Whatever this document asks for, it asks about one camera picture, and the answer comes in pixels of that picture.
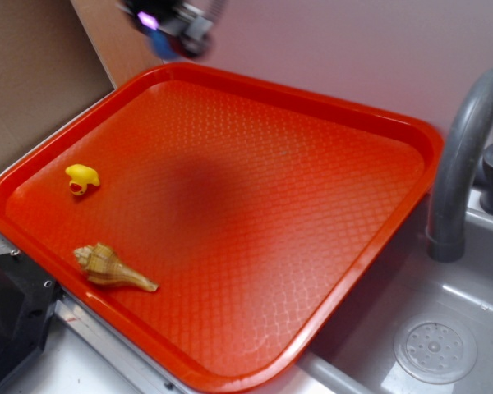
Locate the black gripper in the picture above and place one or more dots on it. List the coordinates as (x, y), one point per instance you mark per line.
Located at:
(185, 26)

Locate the blue dimpled ball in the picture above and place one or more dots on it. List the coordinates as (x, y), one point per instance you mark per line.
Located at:
(160, 46)

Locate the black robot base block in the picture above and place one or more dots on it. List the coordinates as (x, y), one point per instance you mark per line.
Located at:
(27, 302)

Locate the light wooden board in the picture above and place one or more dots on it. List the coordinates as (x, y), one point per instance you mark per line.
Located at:
(122, 50)

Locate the brown cardboard panel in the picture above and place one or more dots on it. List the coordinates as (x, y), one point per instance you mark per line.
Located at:
(49, 73)

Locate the yellow rubber duck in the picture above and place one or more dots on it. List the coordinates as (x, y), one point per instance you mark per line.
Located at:
(81, 177)

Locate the red plastic tray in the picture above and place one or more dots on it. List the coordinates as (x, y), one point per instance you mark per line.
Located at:
(255, 207)

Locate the tan conch seashell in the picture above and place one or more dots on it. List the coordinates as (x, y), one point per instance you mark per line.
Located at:
(102, 266)

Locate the grey curved faucet spout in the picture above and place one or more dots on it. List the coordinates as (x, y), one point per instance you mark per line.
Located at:
(470, 134)

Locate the grey plastic sink basin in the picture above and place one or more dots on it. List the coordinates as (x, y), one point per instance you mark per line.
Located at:
(354, 351)

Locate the round sink drain cover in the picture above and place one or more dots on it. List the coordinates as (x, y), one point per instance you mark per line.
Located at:
(435, 349)

